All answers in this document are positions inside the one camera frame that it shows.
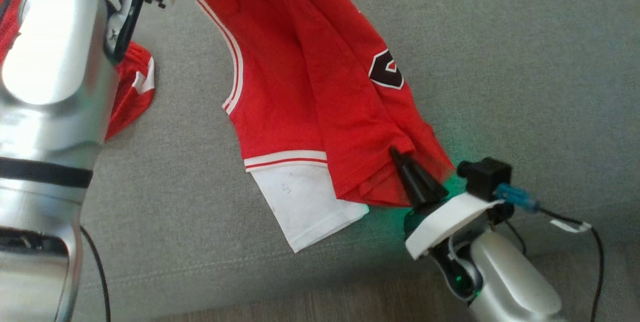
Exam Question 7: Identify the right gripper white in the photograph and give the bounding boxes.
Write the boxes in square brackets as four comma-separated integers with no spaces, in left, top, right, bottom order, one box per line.
[390,147,506,304]

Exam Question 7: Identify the red white-trimmed shorts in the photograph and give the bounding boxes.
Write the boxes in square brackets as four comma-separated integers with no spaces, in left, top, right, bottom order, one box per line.
[0,0,157,141]

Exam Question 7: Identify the red white basketball jersey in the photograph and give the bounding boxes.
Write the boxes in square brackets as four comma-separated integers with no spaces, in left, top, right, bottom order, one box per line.
[182,0,457,254]

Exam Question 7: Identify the grey fabric sofa seat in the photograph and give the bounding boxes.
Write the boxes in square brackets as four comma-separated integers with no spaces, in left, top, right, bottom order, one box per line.
[0,0,640,322]

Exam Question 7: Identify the right black cable teal plug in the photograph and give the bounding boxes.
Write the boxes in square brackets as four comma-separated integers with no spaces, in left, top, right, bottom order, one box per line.
[495,184,604,322]

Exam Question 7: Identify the black cable teal plug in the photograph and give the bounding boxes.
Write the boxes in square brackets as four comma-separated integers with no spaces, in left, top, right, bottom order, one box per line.
[495,184,604,322]
[0,0,112,322]

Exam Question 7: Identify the white cable label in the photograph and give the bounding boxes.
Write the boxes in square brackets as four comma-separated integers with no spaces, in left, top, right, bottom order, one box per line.
[550,219,593,234]

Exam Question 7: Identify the left black cable teal plug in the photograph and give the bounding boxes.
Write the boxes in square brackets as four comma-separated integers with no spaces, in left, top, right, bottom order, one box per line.
[0,0,112,322]

